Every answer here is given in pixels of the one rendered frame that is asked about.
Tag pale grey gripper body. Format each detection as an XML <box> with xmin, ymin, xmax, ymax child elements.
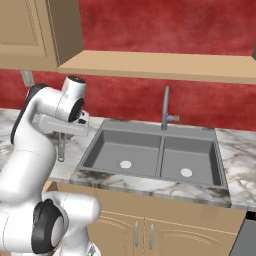
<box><xmin>32</xmin><ymin>112</ymin><xmax>91</xmax><ymax>138</ymax></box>

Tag grey metal kitchen utensil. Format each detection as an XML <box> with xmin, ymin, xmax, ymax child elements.
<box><xmin>57</xmin><ymin>131</ymin><xmax>67</xmax><ymax>164</ymax></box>

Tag grey double sink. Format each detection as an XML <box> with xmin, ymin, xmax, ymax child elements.
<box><xmin>76</xmin><ymin>118</ymin><xmax>232</xmax><ymax>192</ymax></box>

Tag grey metal tap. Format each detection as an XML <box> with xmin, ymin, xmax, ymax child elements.
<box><xmin>160</xmin><ymin>85</ymin><xmax>182</xmax><ymax>132</ymax></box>

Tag tan base cupboard door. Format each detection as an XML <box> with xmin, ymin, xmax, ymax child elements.
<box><xmin>144</xmin><ymin>218</ymin><xmax>240</xmax><ymax>256</ymax></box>
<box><xmin>87</xmin><ymin>213</ymin><xmax>145</xmax><ymax>256</ymax></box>

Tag tan base cupboard front panel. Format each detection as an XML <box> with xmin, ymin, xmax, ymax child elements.
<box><xmin>57</xmin><ymin>182</ymin><xmax>247</xmax><ymax>236</ymax></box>

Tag grey dishwasher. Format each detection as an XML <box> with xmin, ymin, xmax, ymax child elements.
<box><xmin>229</xmin><ymin>211</ymin><xmax>256</xmax><ymax>256</ymax></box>

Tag grey wall socket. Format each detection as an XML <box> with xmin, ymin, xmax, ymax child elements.
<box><xmin>21</xmin><ymin>69</ymin><xmax>36</xmax><ymax>87</ymax></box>

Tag tan wall cupboard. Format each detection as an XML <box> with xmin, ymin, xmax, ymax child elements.
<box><xmin>0</xmin><ymin>0</ymin><xmax>85</xmax><ymax>73</ymax></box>

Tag tan wall cupboard door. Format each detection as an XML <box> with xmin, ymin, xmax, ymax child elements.
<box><xmin>0</xmin><ymin>0</ymin><xmax>60</xmax><ymax>72</ymax></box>

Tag tan wooden wall shelf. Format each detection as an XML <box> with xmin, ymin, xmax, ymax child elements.
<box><xmin>57</xmin><ymin>49</ymin><xmax>256</xmax><ymax>85</ymax></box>

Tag silver cupboard door handle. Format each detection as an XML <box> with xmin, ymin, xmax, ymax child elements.
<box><xmin>148</xmin><ymin>223</ymin><xmax>155</xmax><ymax>251</ymax></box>
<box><xmin>133</xmin><ymin>220</ymin><xmax>140</xmax><ymax>248</ymax></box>

